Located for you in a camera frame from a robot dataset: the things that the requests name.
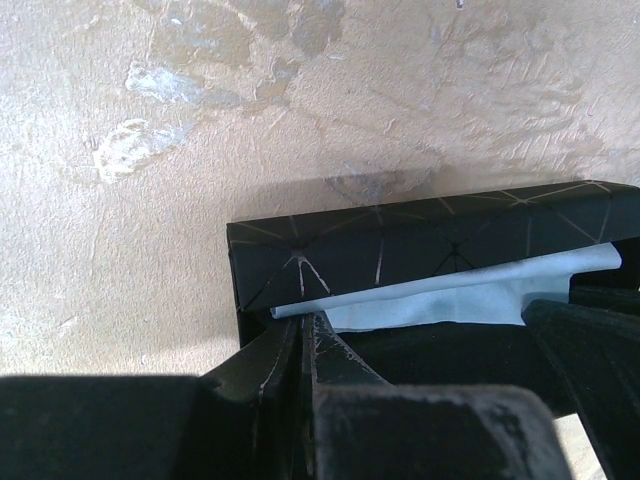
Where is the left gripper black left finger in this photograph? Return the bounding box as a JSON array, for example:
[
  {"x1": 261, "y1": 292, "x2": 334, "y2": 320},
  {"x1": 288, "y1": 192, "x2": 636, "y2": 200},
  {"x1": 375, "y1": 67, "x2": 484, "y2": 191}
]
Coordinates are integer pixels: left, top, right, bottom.
[{"x1": 1, "y1": 320, "x2": 301, "y2": 479}]

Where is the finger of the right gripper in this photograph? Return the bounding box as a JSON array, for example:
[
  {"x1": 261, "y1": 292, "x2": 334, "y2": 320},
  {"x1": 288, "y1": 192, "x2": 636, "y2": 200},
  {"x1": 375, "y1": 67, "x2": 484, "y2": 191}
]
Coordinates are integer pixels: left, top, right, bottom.
[{"x1": 522, "y1": 287, "x2": 639, "y2": 479}]

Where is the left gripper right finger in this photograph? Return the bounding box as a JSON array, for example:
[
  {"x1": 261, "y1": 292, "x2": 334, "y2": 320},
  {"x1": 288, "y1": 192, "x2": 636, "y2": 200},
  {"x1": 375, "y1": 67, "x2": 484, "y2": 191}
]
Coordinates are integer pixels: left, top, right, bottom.
[{"x1": 301, "y1": 314, "x2": 571, "y2": 479}]

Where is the blue cleaning cloth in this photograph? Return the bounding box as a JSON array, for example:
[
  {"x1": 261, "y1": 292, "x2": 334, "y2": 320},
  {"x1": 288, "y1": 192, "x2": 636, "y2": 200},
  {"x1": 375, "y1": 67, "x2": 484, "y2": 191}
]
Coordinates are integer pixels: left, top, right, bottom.
[{"x1": 271, "y1": 243, "x2": 622, "y2": 332}]

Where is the black glasses case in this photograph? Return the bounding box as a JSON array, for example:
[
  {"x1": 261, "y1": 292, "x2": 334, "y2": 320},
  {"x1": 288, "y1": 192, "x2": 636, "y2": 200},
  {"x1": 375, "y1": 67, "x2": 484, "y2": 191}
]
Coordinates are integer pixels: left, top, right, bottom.
[{"x1": 227, "y1": 181, "x2": 639, "y2": 416}]

